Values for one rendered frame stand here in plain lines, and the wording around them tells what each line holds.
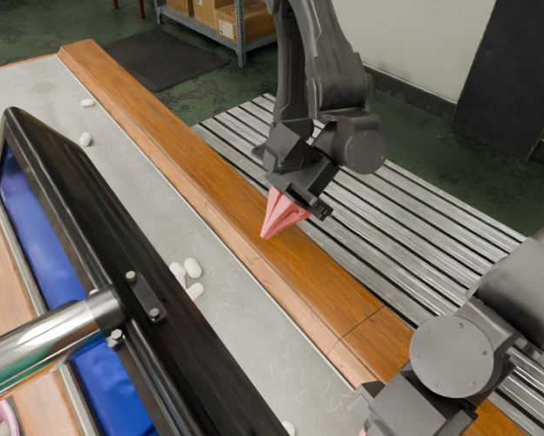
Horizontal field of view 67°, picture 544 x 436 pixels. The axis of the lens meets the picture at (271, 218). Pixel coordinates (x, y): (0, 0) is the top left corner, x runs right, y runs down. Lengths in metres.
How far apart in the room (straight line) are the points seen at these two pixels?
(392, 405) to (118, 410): 0.20
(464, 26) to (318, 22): 1.86
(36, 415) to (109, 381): 0.39
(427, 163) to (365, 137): 1.72
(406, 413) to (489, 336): 0.08
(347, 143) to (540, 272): 0.25
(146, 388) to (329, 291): 0.47
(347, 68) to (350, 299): 0.33
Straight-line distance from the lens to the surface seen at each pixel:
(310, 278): 0.65
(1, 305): 0.73
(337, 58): 0.61
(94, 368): 0.25
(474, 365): 0.34
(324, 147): 0.60
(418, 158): 2.27
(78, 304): 0.21
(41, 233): 0.31
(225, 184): 0.80
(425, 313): 0.77
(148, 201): 0.83
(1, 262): 0.79
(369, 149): 0.54
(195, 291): 0.65
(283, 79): 0.84
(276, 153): 0.54
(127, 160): 0.95
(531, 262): 0.41
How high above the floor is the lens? 1.28
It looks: 45 degrees down
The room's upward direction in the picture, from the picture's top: straight up
